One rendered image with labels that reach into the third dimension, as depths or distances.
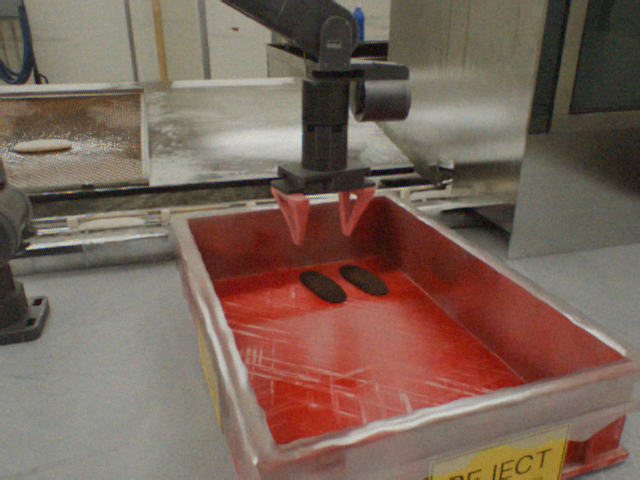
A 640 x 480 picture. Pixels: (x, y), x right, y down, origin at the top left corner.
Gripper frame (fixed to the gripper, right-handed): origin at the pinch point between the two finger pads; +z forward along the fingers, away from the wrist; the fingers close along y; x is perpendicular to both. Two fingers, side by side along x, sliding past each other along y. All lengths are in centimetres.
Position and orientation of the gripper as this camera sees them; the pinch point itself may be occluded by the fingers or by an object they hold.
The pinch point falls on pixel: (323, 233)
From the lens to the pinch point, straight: 73.8
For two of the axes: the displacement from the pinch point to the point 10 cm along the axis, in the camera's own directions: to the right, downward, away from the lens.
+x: 5.1, 3.4, -7.9
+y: -8.6, 1.8, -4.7
